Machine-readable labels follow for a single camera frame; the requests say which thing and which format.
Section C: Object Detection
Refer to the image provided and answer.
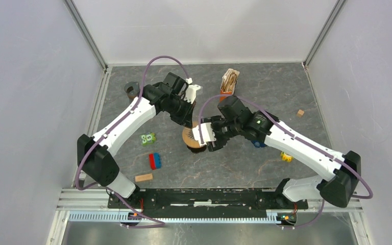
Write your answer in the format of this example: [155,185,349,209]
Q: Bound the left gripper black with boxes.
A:
[166,96,196,129]

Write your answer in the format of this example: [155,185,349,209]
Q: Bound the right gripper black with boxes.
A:
[200,115,241,153]

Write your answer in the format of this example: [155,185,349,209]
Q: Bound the light wooden ring holder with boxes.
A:
[182,120,203,147]

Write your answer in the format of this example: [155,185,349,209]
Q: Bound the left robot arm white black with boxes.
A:
[77,72,202,208]

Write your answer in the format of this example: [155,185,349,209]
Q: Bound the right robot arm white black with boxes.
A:
[192,95,362,208]

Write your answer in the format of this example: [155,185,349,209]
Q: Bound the blue ribbed cone dripper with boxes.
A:
[251,140,266,148]

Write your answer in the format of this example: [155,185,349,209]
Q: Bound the green owl toy block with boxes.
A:
[140,133,157,145]

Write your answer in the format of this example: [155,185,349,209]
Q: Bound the brown paper filters stack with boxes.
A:
[220,68,240,90]

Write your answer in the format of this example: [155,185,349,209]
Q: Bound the grey glass carafe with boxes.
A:
[125,81,140,103]

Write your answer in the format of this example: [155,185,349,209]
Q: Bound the red blue lego brick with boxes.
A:
[149,153,162,170]

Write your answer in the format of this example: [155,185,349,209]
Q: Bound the yellow owl toy block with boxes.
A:
[280,152,294,162]

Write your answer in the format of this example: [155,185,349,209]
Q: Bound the long wooden block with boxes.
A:
[135,173,154,182]

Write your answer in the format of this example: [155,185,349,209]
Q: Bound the small wooden cube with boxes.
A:
[297,109,305,118]

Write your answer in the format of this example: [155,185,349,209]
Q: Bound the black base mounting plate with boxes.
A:
[126,188,308,218]

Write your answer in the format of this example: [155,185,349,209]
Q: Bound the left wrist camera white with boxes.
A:
[183,78,203,104]

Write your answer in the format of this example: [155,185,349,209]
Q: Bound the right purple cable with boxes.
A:
[197,94,374,231]

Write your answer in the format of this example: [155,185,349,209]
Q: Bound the purple cable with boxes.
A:
[75,55,192,229]
[197,94,374,231]

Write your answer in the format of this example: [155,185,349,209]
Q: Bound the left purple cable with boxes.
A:
[75,55,192,229]

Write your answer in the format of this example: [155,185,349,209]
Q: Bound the aluminium frame rail front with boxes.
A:
[46,188,371,244]

